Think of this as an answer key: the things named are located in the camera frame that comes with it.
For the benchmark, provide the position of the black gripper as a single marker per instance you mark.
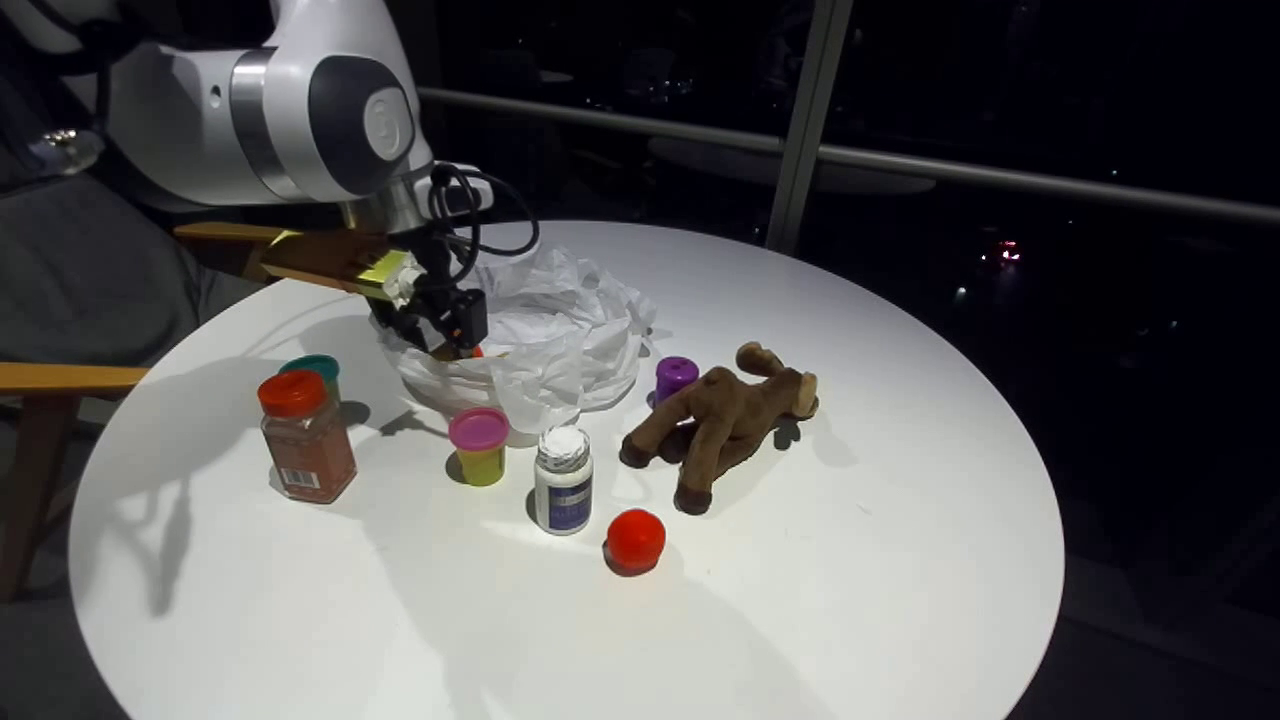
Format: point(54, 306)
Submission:
point(432, 311)

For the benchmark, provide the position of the yellow tub pink lid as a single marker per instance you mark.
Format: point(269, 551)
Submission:
point(476, 444)

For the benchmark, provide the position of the yellow tub teal lid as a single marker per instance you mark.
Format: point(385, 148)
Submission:
point(314, 364)

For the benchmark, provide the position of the spice jar red lid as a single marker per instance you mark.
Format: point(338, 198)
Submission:
point(307, 443)

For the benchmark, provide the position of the yellow tub purple lid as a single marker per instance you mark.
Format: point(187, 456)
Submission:
point(675, 379)

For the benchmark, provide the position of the small red lid tub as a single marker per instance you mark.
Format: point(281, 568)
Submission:
point(633, 543)

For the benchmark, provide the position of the brown plush moose toy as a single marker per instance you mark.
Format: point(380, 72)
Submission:
point(722, 421)

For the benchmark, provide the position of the white plastic bag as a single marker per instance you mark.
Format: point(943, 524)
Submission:
point(562, 345)

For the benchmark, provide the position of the grey chair wooden armrests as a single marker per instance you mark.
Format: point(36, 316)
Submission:
point(82, 294)

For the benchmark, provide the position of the metal handrail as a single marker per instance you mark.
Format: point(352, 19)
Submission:
point(933, 164)

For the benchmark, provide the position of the yellow-green wrist camera box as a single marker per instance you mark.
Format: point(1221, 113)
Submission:
point(391, 273)

